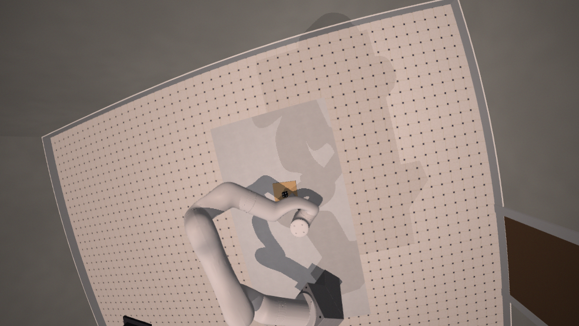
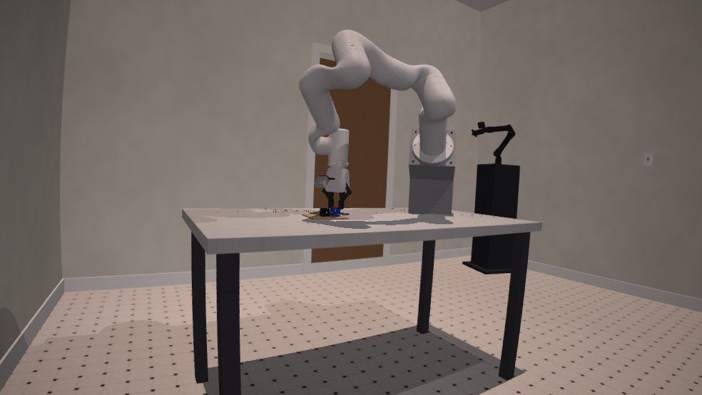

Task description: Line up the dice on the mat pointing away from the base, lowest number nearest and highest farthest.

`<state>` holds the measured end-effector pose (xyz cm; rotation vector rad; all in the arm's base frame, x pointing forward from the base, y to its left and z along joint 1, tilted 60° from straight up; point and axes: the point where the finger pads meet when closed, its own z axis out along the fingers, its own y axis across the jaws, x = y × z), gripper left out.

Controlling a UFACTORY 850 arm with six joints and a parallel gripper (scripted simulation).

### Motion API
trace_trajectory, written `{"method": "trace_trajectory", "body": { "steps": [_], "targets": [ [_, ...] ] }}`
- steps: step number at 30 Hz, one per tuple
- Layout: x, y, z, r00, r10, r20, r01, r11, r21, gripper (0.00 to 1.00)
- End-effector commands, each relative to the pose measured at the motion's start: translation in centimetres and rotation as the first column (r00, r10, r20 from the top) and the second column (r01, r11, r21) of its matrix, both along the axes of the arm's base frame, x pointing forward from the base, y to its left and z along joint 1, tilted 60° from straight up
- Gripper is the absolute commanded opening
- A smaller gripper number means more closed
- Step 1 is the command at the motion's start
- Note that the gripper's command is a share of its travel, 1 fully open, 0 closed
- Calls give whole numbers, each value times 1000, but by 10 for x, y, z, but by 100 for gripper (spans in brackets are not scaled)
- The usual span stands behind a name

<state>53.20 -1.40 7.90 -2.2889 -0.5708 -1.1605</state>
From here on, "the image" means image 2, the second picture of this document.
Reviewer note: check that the tan flat mat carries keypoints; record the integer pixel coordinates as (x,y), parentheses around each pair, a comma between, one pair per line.
(318,217)

